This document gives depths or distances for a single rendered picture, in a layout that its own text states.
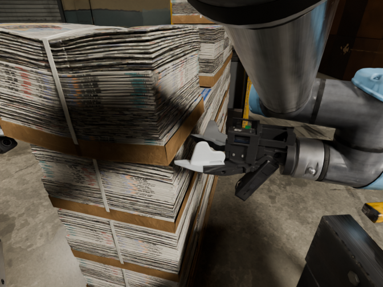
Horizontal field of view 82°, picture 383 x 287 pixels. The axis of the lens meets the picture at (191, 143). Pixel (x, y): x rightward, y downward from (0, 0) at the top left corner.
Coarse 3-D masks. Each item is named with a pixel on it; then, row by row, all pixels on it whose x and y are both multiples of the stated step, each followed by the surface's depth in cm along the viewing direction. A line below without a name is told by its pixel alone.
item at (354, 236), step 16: (320, 224) 38; (336, 224) 35; (352, 224) 35; (320, 240) 38; (336, 240) 34; (352, 240) 33; (368, 240) 33; (320, 256) 38; (336, 256) 34; (352, 256) 31; (368, 256) 31; (320, 272) 38; (336, 272) 34; (352, 272) 31; (368, 272) 29
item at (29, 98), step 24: (0, 24) 41; (24, 24) 44; (48, 24) 49; (72, 24) 55; (0, 48) 39; (24, 48) 38; (0, 72) 42; (24, 72) 40; (0, 96) 44; (24, 96) 43; (48, 96) 41; (24, 120) 46; (48, 120) 43
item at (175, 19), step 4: (172, 16) 139; (176, 16) 138; (180, 16) 137; (184, 16) 137; (188, 16) 136; (192, 16) 136; (196, 16) 135; (172, 20) 140; (176, 20) 139; (180, 20) 139; (184, 20) 138; (188, 20) 138; (192, 20) 137; (196, 20) 137; (200, 20) 136; (204, 20) 136; (208, 20) 135; (232, 52) 163; (228, 88) 166; (224, 120) 168
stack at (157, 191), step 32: (64, 160) 54; (96, 160) 51; (64, 192) 60; (96, 192) 57; (128, 192) 54; (160, 192) 51; (192, 192) 72; (64, 224) 69; (96, 224) 64; (128, 224) 60; (192, 224) 81; (128, 256) 68; (160, 256) 64; (192, 256) 92
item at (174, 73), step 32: (96, 32) 33; (128, 32) 31; (160, 32) 35; (192, 32) 50; (96, 64) 35; (128, 64) 34; (160, 64) 35; (192, 64) 54; (96, 96) 38; (128, 96) 36; (160, 96) 37; (192, 96) 55; (96, 128) 41; (128, 128) 39; (160, 128) 38
